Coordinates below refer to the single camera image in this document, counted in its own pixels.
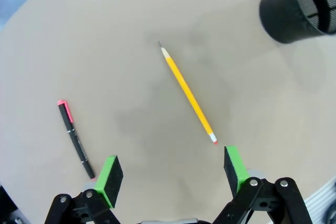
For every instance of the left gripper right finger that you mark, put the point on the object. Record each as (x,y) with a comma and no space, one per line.
(236,171)

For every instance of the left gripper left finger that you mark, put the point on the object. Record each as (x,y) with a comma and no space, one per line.
(110,179)

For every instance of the black pen with pink cap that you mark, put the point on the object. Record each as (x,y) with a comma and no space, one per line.
(76,140)

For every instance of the yellow pencil with eraser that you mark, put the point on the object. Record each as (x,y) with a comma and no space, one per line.
(183,82)

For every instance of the black mesh pen holder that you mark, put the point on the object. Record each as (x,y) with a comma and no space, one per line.
(283,11)

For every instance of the grey ribbed aluminium rail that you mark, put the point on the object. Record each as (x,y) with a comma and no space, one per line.
(323,203)

